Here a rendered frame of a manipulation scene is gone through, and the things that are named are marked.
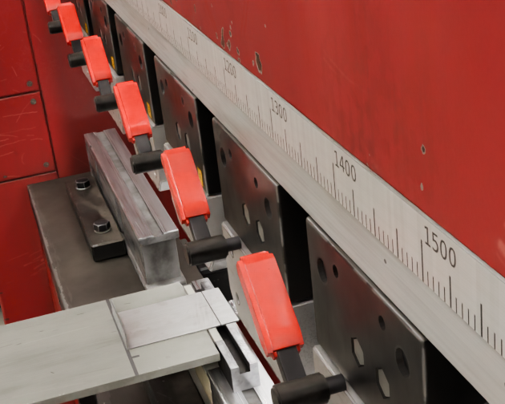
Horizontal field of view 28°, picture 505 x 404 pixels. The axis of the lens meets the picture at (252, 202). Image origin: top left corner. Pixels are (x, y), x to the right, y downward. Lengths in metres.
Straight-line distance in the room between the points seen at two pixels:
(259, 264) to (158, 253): 0.90
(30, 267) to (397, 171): 1.65
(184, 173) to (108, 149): 1.06
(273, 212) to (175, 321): 0.54
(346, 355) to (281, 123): 0.14
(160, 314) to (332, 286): 0.64
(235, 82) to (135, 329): 0.54
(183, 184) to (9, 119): 1.20
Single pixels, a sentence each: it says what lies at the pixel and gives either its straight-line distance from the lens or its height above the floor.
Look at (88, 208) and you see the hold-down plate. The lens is 1.74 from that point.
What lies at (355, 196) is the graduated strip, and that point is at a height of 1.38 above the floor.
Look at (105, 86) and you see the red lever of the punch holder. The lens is 1.11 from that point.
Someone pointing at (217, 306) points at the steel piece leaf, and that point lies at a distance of 1.18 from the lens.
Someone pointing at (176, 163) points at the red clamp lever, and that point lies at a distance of 0.76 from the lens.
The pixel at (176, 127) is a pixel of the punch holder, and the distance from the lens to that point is 0.90.
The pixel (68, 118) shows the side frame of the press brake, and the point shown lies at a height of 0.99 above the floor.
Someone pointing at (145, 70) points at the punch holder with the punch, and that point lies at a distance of 1.00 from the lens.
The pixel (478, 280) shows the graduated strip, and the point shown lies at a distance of 0.39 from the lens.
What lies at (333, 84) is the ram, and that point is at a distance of 0.49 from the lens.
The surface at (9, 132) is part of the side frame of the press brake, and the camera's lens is 1.95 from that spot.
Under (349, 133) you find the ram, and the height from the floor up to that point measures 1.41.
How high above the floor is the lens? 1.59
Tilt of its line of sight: 24 degrees down
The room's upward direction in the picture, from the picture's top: 7 degrees counter-clockwise
